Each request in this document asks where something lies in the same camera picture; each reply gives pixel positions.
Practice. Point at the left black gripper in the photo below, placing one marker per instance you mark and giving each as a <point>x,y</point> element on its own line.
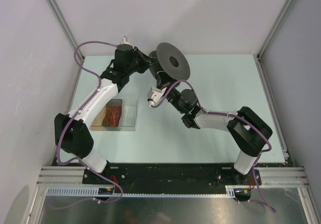
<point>145,59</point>

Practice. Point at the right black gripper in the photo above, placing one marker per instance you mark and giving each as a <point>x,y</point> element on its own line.
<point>164,80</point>

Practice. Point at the black cable spool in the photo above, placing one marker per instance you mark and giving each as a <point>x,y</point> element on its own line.
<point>168,58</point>

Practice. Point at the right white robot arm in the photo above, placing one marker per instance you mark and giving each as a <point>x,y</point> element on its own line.
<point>248,130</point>

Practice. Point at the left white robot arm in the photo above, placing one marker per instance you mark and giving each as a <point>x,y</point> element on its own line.
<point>72,133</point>

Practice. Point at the clear compartment tray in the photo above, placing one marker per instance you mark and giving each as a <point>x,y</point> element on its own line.
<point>116,115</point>

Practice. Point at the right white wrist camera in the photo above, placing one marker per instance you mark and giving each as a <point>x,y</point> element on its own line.
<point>154,95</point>

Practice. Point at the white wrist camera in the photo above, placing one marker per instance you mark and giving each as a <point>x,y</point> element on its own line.
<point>125,40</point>
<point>154,95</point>

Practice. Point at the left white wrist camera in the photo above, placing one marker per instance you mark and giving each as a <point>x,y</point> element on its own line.
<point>125,40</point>

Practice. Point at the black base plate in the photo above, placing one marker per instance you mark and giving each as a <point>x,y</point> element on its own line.
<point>188,179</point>

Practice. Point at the left aluminium frame post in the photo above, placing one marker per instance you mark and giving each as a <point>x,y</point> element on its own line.
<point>53,5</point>

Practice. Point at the aluminium frame post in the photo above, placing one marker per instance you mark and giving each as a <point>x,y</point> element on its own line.
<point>287,6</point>
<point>53,5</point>

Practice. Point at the aluminium front rail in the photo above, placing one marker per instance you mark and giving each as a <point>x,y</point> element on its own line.
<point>285,177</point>

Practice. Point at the right aluminium frame post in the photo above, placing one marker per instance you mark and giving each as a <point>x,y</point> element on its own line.
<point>287,6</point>

